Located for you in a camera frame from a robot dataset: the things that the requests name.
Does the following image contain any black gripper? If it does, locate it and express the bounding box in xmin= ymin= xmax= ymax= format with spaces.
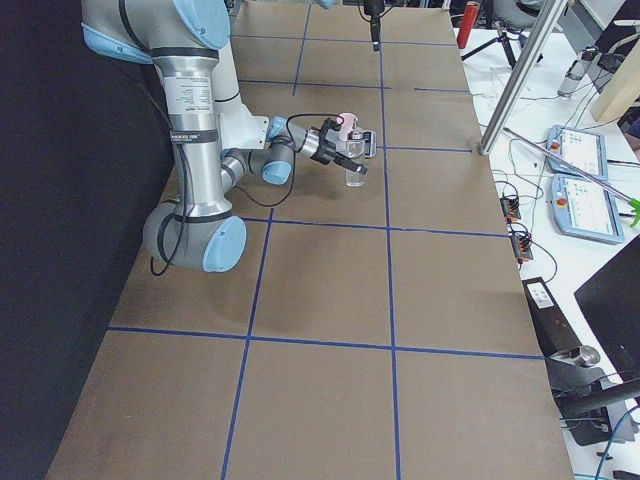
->
xmin=313 ymin=117 xmax=367 ymax=175

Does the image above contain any glass sauce bottle steel cap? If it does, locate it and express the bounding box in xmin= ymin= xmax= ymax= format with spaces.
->
xmin=345 ymin=127 xmax=365 ymax=187

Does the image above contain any pink cup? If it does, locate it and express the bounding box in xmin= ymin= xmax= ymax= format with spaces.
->
xmin=338 ymin=112 xmax=359 ymax=142

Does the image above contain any digital kitchen scale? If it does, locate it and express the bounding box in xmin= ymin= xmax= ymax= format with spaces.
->
xmin=363 ymin=130 xmax=377 ymax=158

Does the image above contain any red cylinder bottle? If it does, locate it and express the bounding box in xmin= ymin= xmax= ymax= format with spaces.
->
xmin=456 ymin=1 xmax=480 ymax=49

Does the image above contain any black tripod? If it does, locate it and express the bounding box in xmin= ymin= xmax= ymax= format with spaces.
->
xmin=461 ymin=23 xmax=528 ymax=69

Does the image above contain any teach pendant tablet near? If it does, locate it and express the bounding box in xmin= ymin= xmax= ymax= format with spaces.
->
xmin=550 ymin=174 xmax=625 ymax=244

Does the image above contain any teach pendant tablet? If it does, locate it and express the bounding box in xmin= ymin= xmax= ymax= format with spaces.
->
xmin=546 ymin=124 xmax=608 ymax=180
xmin=550 ymin=174 xmax=625 ymax=244

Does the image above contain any teach pendant tablet far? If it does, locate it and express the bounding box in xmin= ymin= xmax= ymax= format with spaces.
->
xmin=546 ymin=124 xmax=608 ymax=180

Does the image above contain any black monitor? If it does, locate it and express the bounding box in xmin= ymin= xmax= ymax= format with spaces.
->
xmin=574 ymin=236 xmax=639 ymax=372

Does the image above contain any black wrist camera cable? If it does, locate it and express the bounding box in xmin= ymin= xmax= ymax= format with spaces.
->
xmin=149 ymin=113 xmax=329 ymax=276

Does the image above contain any aluminium frame post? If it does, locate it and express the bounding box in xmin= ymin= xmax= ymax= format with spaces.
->
xmin=478 ymin=0 xmax=569 ymax=156

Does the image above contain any green handled reacher stick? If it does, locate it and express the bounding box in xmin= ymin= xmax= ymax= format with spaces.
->
xmin=502 ymin=127 xmax=639 ymax=227

